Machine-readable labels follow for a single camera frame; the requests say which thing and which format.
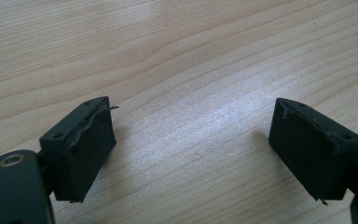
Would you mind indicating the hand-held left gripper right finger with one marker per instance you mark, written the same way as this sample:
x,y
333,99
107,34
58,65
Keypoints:
x,y
313,149

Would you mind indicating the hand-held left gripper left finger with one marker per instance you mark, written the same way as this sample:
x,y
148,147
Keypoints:
x,y
84,146

